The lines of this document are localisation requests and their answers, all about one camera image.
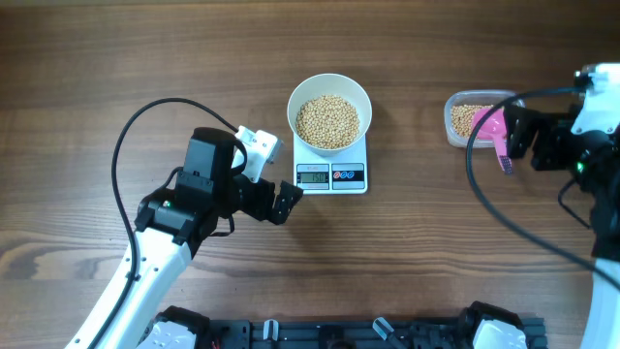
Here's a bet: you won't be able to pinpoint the pink plastic scoop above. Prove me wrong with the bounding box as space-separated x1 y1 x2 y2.
476 109 512 175

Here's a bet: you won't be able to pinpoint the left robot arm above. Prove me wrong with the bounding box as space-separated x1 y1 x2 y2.
68 127 303 348

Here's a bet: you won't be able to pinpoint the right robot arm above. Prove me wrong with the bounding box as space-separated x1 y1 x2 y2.
471 105 619 348

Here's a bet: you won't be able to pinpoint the white digital kitchen scale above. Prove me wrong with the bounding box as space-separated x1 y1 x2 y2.
294 136 368 195

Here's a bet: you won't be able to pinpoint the soybeans in bowl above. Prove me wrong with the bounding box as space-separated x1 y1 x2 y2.
294 95 360 149

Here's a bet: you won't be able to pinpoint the white bowl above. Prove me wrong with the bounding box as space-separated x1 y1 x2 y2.
287 73 373 157

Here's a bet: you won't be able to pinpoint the soybeans in container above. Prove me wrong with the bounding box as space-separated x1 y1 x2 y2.
450 105 490 139

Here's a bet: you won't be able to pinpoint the clear plastic container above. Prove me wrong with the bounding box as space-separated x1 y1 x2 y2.
444 89 514 147

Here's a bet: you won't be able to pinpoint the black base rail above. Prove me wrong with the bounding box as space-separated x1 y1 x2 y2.
139 301 548 349

